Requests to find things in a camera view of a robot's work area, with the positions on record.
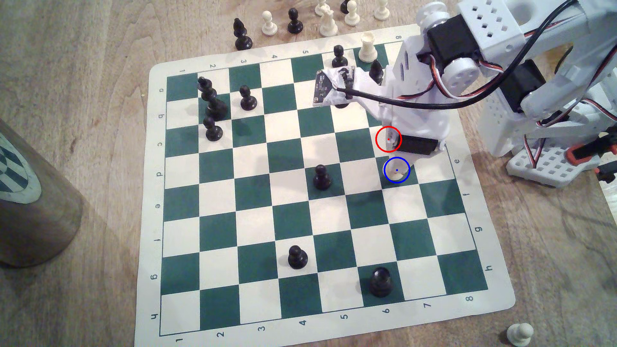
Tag brown tube with checkered emblem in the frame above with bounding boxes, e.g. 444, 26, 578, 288
0, 118, 84, 269

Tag white chess rook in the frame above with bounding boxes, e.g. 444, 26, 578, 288
359, 32, 379, 63

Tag tape wrapped wrist camera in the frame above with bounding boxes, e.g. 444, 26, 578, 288
312, 67, 358, 108

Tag black chess queen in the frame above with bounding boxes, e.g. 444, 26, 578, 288
198, 76, 228, 121

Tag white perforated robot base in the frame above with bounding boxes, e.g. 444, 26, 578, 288
506, 144, 588, 189

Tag orange black clamp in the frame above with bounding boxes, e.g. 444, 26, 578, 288
565, 136, 617, 185

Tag white printed gripper body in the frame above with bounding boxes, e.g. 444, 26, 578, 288
370, 35, 452, 156

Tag black camera cable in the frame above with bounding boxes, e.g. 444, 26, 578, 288
336, 0, 579, 110

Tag red white black servo wire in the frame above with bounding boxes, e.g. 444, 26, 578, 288
523, 108, 617, 170
418, 52, 487, 100

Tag black chess rook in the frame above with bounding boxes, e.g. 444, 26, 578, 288
369, 267, 393, 298

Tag green white chess mat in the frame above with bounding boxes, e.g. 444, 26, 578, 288
134, 23, 516, 347

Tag white chess knight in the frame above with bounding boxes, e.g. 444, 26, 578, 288
320, 9, 339, 38

